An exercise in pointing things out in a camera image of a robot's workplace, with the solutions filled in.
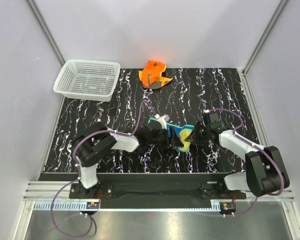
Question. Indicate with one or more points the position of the white perforated plastic basket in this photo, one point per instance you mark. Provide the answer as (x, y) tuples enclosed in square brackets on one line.
[(91, 80)]

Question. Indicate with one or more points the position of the left small connector board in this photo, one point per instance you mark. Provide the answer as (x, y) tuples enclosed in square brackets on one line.
[(92, 205)]

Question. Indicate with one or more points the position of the orange grey towel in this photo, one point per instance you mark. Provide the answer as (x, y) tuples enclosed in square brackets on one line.
[(153, 75)]

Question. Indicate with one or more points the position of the yellow blue crocodile towel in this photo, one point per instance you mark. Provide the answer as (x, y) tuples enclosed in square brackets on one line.
[(183, 132)]

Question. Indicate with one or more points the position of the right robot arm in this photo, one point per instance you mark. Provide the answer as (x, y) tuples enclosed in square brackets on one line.
[(265, 172)]

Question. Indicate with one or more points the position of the small connector board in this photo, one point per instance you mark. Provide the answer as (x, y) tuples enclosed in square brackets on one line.
[(229, 206), (92, 205)]

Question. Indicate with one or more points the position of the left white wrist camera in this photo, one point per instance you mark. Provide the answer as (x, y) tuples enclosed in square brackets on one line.
[(162, 120)]

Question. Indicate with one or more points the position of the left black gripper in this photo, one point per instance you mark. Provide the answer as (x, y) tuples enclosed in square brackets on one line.
[(166, 142)]

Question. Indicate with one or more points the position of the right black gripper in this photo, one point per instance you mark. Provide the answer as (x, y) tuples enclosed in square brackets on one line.
[(193, 136)]

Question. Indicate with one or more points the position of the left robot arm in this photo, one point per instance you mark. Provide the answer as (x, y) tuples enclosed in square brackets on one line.
[(95, 143)]

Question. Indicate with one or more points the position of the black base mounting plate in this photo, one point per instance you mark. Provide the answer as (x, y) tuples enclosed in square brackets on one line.
[(210, 182)]

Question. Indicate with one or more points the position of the right small connector board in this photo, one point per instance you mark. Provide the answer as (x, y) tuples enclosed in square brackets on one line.
[(229, 206)]

